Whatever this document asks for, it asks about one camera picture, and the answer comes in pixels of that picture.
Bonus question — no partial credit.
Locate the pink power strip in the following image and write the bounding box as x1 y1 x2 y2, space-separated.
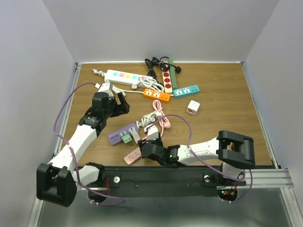
124 148 142 165

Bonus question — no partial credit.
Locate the white usb charger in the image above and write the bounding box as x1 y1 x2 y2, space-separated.
129 127 141 144

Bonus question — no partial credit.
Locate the green usb charger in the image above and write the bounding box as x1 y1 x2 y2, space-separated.
121 134 132 144

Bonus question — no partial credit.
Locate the purple power strip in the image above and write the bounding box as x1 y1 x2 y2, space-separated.
108 123 139 145

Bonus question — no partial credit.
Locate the pink power strip cable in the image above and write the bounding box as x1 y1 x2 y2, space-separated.
152 99 171 138

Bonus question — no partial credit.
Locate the white cube socket adapter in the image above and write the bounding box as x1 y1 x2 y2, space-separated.
186 100 200 115

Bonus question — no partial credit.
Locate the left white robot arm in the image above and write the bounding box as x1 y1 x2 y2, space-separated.
36 92 130 207

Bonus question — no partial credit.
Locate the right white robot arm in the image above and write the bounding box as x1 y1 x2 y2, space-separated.
138 131 256 184

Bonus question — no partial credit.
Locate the white multicolour power strip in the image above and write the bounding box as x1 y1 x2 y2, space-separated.
104 70 152 87

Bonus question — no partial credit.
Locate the orange power strip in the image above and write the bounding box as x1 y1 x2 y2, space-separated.
143 88 171 103

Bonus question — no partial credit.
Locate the beige red power strip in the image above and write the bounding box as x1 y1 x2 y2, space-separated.
160 67 173 95

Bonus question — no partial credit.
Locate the teal power strip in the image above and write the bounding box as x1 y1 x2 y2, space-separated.
173 85 200 99

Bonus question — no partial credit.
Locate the green power strip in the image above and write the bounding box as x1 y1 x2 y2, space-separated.
168 58 178 90

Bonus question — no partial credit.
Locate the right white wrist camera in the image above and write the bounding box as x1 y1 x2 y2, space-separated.
146 125 159 142

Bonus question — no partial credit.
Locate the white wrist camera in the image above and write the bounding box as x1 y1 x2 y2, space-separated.
146 125 159 142
94 82 114 96

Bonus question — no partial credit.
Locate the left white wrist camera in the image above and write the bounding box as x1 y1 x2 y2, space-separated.
94 82 114 96

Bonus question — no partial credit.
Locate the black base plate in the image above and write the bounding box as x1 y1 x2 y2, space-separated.
88 166 235 198

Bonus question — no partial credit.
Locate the white power strip cable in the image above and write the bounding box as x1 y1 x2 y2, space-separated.
92 69 165 98

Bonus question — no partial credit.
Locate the black coiled power cable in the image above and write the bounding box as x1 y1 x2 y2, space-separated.
144 56 183 84

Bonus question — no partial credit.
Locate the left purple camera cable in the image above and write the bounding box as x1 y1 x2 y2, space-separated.
53 82 125 207

